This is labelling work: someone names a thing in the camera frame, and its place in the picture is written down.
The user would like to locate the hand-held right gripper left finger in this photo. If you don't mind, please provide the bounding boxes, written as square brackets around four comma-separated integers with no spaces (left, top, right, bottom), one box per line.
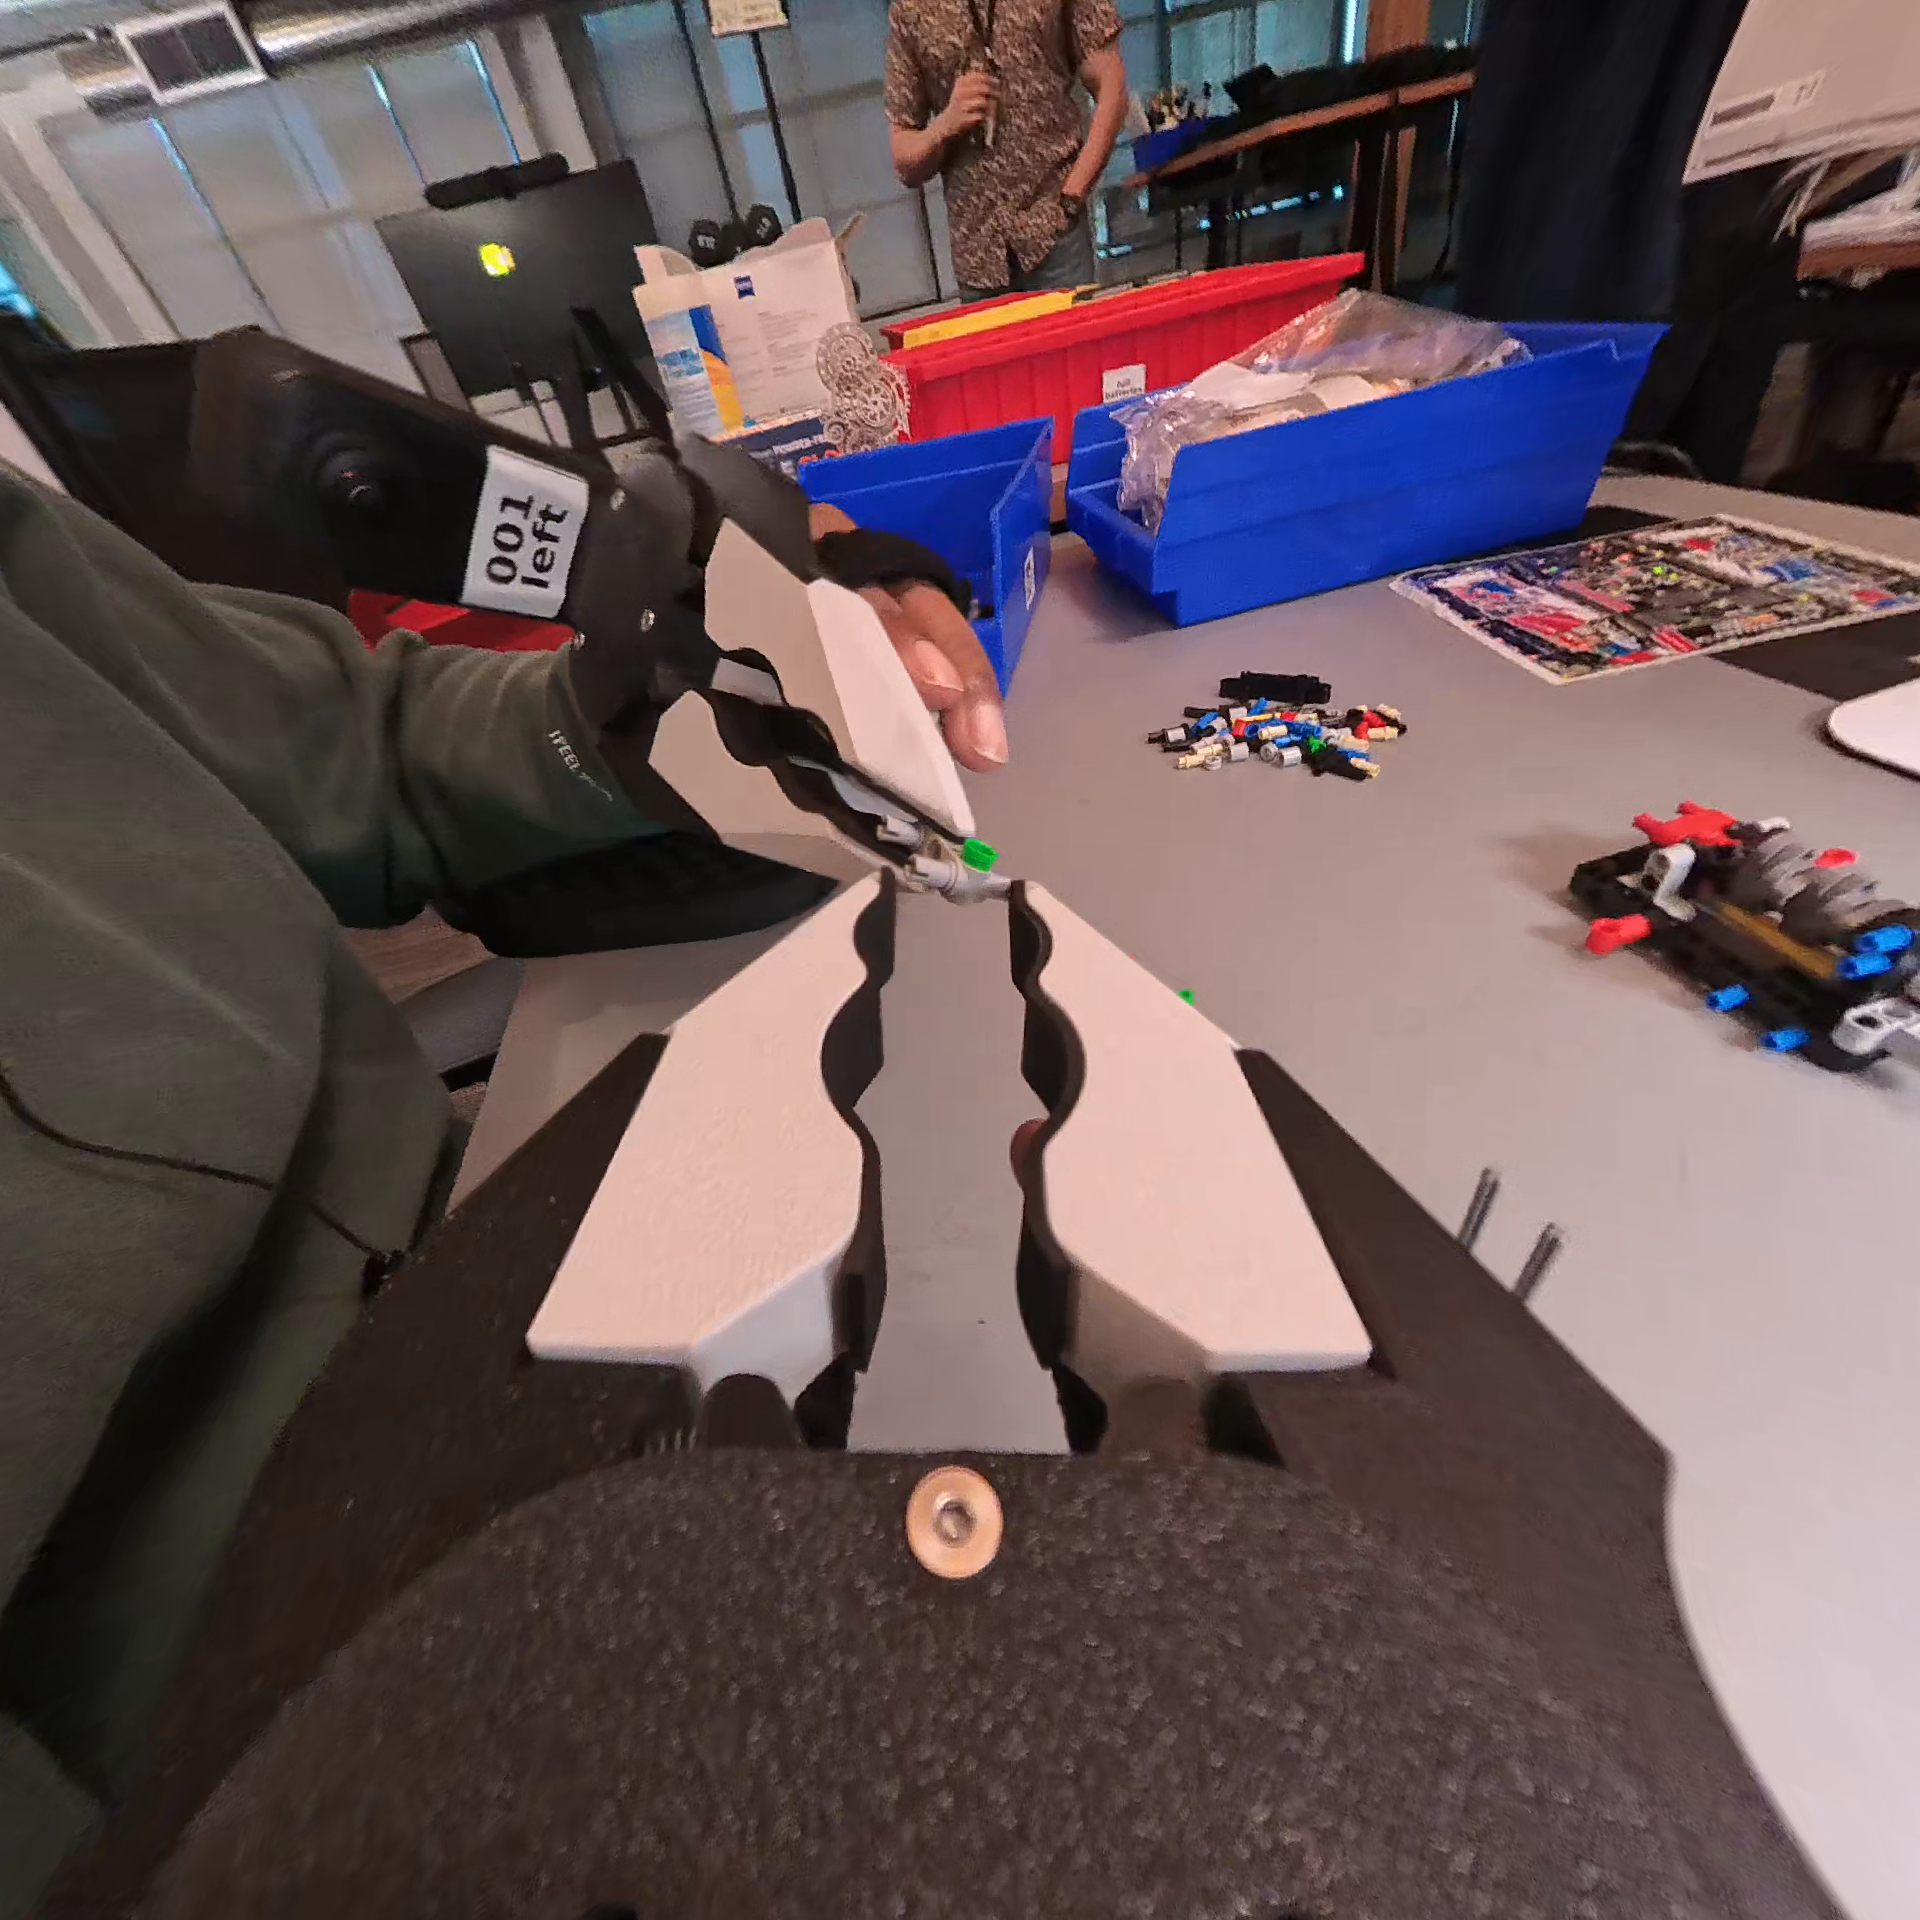
[527,870,897,1403]

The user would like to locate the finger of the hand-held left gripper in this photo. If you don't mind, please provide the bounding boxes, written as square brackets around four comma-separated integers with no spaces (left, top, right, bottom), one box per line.
[699,514,979,846]
[647,697,920,884]

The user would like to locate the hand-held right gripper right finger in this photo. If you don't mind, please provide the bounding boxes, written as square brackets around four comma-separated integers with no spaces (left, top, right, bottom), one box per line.
[1006,878,1374,1399]

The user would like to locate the grey connector with green pin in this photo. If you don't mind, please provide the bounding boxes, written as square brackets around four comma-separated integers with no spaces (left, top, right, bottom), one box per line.
[897,836,1015,905]

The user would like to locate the person's left forearm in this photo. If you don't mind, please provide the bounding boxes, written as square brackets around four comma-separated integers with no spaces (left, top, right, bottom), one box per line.
[0,456,843,963]

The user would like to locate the pile of small lego pieces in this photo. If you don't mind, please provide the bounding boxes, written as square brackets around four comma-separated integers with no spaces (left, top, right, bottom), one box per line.
[1148,670,1410,785]

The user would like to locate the partly built black lego model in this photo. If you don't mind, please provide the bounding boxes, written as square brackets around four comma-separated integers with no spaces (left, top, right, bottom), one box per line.
[1567,805,1920,1076]

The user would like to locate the lego instruction booklet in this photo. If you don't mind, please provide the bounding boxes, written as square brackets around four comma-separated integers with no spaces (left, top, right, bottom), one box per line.
[1389,514,1920,686]

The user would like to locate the small blue plastic bin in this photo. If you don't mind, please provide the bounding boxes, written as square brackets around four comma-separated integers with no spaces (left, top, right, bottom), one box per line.
[793,417,1056,698]

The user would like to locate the blue cardboard box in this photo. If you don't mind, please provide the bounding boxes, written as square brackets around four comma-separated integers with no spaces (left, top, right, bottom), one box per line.
[718,406,828,473]

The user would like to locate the black monitor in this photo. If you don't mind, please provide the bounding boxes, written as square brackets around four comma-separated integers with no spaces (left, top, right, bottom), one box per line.
[377,156,670,409]

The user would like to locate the silver gear ornament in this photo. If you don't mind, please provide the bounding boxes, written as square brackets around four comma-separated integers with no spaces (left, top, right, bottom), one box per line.
[815,320,910,452]

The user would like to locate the white wipes canister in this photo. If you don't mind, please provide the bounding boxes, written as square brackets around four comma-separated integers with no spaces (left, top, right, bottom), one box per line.
[635,277,747,440]

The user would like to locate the white cardboard box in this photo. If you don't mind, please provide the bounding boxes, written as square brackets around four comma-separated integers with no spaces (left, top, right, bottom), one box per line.
[637,217,865,428]

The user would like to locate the red plastic bin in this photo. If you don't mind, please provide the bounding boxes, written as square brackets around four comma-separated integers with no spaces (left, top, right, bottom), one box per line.
[880,253,1369,452]

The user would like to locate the large blue plastic bin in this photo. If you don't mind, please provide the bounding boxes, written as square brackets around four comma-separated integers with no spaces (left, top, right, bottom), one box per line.
[1065,320,1669,632]

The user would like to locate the person's green sweatshirt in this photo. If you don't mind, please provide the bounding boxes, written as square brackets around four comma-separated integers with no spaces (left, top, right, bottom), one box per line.
[0,839,467,1920]

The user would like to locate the clear plastic bags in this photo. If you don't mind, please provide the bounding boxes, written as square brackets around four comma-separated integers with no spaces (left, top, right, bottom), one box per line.
[1113,291,1534,536]

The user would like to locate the wooden background table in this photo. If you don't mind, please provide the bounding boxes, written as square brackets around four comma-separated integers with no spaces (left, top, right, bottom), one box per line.
[1127,47,1480,293]

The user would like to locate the black desk mat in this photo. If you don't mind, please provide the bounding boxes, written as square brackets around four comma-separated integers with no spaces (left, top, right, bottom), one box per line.
[1575,503,1920,708]

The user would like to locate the white round pad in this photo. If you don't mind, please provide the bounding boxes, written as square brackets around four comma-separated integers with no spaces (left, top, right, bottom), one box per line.
[1827,678,1920,781]

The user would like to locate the dark blue curtain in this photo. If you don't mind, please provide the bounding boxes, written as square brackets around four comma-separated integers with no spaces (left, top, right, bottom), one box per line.
[1454,0,1757,323]

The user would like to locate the black camera bar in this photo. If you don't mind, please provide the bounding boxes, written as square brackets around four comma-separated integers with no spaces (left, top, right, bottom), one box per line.
[426,153,572,212]

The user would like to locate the black drawstring cord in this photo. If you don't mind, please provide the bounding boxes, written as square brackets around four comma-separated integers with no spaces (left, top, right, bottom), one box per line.
[0,1060,409,1292]

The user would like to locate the metal air duct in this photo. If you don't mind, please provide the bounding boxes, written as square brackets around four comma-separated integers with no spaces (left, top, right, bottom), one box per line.
[0,0,635,115]

